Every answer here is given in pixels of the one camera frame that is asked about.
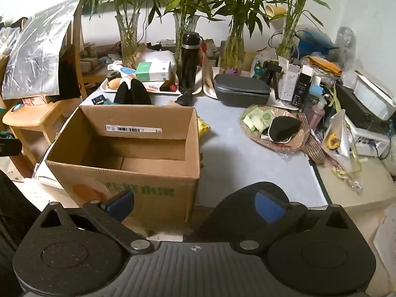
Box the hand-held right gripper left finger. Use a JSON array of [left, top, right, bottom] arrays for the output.
[[39, 190, 154, 254]]

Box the grey zip case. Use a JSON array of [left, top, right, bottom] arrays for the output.
[[213, 74, 272, 108]]

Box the blue yellow patterned bag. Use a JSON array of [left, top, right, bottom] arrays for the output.
[[250, 59, 267, 79]]

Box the dark cloth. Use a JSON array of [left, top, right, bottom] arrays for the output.
[[0, 170, 41, 270]]

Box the white printer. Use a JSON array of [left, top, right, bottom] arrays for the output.
[[346, 117, 391, 157]]

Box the black mini tripod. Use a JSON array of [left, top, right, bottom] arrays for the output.
[[263, 61, 284, 100]]

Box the black device box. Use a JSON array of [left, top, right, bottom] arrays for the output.
[[335, 83, 391, 134]]

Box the brown cardboard box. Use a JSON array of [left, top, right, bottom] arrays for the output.
[[45, 104, 201, 232]]

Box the green white tissue pack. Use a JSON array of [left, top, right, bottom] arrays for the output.
[[135, 61, 171, 82]]

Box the striped strap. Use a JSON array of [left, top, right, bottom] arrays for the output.
[[296, 112, 326, 165]]

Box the wooden chair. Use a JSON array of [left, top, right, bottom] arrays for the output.
[[2, 15, 89, 169]]

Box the green wipes packet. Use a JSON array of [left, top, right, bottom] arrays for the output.
[[258, 110, 276, 130], [243, 109, 263, 132]]

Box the brown paper bag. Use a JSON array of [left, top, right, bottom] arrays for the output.
[[201, 65, 224, 91]]

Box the pink soap bottle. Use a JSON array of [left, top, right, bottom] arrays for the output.
[[305, 95, 327, 130]]

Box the woven basket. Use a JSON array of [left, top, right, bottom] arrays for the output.
[[241, 104, 310, 153]]

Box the silver foil sheet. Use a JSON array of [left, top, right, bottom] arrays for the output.
[[1, 0, 81, 100]]

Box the black trash bag roll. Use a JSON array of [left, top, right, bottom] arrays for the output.
[[176, 92, 194, 106]]

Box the bamboo in bottle-shaped vase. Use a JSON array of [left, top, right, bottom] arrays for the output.
[[204, 0, 279, 70]]

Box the white carton box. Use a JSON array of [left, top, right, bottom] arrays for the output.
[[278, 56, 302, 103]]

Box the black carton box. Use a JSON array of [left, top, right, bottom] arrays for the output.
[[291, 66, 315, 109]]

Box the yellow cloth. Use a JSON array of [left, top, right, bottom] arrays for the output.
[[306, 55, 343, 75]]

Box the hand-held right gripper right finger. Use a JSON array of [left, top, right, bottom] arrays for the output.
[[238, 191, 356, 252]]

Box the yellow paper roll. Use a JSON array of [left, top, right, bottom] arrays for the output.
[[265, 4, 289, 20]]

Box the black thermos bottle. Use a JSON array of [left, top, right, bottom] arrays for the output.
[[179, 32, 204, 95]]

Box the bamboo in flared glass vase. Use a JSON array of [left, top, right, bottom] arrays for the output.
[[155, 0, 217, 78], [82, 0, 161, 69]]

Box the clear plastic bag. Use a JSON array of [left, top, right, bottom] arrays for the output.
[[321, 109, 363, 188]]

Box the yellow snack packet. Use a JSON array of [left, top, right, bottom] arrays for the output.
[[197, 117, 211, 137]]

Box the white plastic bag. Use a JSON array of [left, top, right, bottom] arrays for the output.
[[142, 50, 177, 69]]

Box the black eye mask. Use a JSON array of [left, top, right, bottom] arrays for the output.
[[267, 116, 302, 144]]

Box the bamboo in slim glass vase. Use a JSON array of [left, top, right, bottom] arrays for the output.
[[266, 0, 341, 59]]

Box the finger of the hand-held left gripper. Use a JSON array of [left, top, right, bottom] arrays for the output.
[[0, 139, 23, 157]]

